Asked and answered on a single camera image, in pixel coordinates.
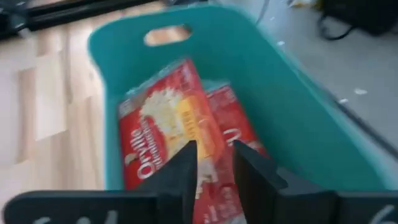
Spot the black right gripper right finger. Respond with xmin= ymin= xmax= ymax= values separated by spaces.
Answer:
xmin=233 ymin=140 xmax=289 ymax=224

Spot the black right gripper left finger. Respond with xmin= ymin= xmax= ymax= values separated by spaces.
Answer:
xmin=136 ymin=140 xmax=198 ymax=224

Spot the red popcorn bag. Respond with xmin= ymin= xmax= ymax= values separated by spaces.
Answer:
xmin=117 ymin=58 xmax=226 ymax=191
xmin=192 ymin=83 xmax=270 ymax=224

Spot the teal plastic basket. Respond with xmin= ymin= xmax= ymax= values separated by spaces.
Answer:
xmin=87 ymin=4 xmax=388 ymax=192

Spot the grey cable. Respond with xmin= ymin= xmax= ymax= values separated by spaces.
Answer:
xmin=254 ymin=0 xmax=272 ymax=26

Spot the black frame rail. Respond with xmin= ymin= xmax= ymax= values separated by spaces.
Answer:
xmin=0 ymin=0 xmax=162 ymax=40

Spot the black equipment with cable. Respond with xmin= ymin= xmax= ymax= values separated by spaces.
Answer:
xmin=317 ymin=0 xmax=398 ymax=42

